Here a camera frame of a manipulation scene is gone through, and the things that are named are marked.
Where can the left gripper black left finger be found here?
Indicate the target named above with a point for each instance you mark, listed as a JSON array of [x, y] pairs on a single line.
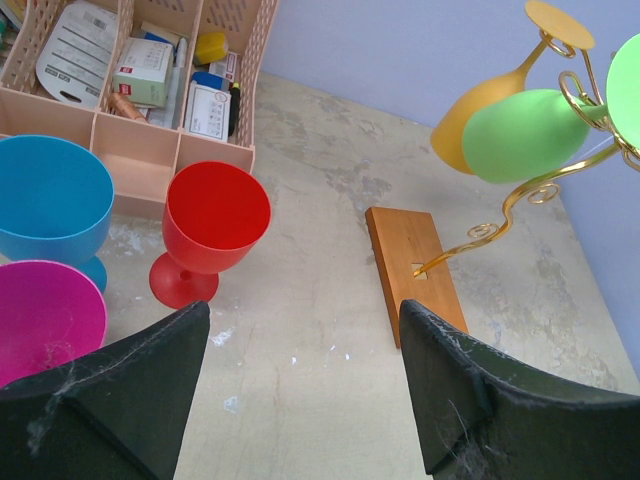
[[117, 413]]

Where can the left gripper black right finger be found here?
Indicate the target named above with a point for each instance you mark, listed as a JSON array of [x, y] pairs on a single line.
[[482, 414]]

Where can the pink plastic wine glass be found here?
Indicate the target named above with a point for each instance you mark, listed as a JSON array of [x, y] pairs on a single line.
[[51, 314]]

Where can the red plastic wine glass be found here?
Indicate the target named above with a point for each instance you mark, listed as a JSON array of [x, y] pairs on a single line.
[[214, 214]]

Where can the blue plastic wine glass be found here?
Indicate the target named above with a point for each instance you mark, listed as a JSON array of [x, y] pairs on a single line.
[[56, 203]]

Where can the green plastic wine glass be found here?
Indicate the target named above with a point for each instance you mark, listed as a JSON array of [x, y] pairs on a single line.
[[533, 132]]

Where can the wooden rack base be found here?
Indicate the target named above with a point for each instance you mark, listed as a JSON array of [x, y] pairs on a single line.
[[403, 241]]

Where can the orange plastic wine glass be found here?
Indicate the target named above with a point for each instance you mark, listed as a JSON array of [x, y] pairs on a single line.
[[558, 31]]

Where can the copper coloured tube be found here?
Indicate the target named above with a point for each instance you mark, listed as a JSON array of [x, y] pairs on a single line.
[[125, 108]]

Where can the white blue box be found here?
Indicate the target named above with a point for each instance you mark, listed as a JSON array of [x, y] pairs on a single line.
[[208, 107]]

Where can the peach plastic file organizer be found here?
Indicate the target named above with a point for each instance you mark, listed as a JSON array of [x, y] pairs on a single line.
[[142, 158]]

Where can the black yellow marker pen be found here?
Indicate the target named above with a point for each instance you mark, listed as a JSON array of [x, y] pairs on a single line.
[[235, 92]]

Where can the white medicine box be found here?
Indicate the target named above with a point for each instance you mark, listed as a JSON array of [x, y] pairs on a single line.
[[143, 71]]

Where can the white blister pack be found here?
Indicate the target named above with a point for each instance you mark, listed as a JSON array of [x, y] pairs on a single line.
[[73, 64]]

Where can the yellow object in organizer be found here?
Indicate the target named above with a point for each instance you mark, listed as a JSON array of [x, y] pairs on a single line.
[[210, 48]]

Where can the gold wire glass rack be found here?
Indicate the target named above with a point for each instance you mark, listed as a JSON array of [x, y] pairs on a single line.
[[598, 146]]

